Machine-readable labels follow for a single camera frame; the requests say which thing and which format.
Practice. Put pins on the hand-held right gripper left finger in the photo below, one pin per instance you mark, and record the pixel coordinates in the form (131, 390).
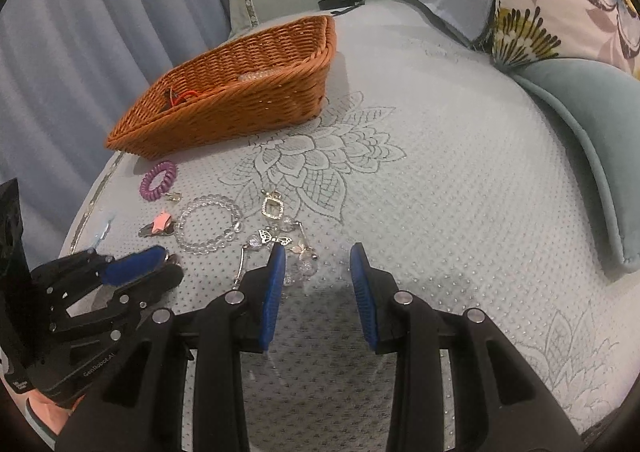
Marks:
(274, 292)

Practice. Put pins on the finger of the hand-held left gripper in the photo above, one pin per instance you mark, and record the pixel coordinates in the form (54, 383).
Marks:
(155, 284)
(132, 264)

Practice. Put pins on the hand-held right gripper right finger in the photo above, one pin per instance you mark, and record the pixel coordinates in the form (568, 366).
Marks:
(362, 297)

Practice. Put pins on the pink star hair clip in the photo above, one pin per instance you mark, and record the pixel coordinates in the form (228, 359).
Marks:
(161, 223)

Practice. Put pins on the silver butterfly hair clip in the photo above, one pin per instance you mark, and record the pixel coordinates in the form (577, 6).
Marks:
(272, 237)

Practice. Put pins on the brown wicker basket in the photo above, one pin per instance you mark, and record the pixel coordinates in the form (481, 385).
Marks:
(240, 102)

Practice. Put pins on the person's left forearm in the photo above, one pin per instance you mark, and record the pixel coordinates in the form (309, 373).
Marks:
(35, 407)

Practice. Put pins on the silver bar hairpin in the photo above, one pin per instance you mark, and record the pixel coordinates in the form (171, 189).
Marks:
(242, 264)

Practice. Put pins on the light blue hair clip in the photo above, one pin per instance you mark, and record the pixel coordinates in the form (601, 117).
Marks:
(102, 230)

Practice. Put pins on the small gold earring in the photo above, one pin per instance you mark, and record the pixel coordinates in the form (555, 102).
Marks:
(173, 197)

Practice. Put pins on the gold square pendant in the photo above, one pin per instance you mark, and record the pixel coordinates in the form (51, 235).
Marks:
(264, 207)

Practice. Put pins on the grey blue curtain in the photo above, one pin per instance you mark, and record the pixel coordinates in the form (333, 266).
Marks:
(100, 32)

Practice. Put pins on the teal velvet cushion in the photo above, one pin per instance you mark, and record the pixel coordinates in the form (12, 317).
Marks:
(590, 102)

